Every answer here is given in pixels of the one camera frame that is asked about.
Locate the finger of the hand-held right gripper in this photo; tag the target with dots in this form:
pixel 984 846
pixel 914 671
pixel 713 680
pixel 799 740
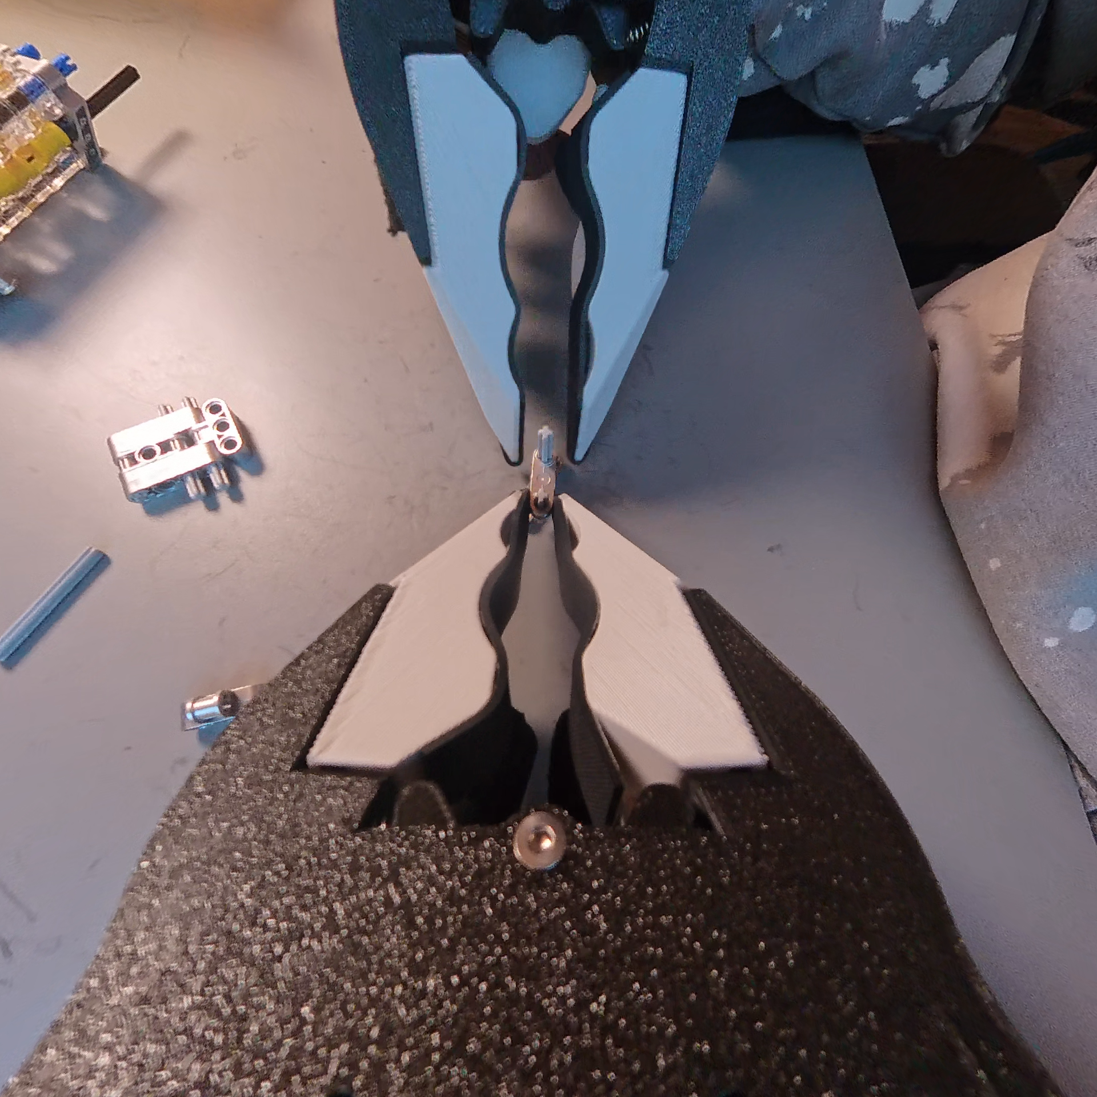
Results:
pixel 462 214
pixel 633 214

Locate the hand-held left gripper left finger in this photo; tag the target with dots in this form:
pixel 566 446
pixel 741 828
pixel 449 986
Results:
pixel 419 676

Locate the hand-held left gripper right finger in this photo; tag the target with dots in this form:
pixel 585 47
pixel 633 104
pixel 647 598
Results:
pixel 663 676

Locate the chrome thin liftarm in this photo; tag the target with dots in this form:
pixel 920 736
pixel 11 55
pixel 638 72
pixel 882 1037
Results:
pixel 542 496

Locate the grey axle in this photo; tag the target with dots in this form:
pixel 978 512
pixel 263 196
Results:
pixel 544 443
pixel 56 604

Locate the chrome T-shaped connector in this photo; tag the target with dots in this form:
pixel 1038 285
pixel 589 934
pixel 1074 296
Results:
pixel 210 706

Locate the clear engine block model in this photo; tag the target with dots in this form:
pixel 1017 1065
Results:
pixel 43 145

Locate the chrome beam assembly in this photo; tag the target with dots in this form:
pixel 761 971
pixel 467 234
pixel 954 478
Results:
pixel 162 445

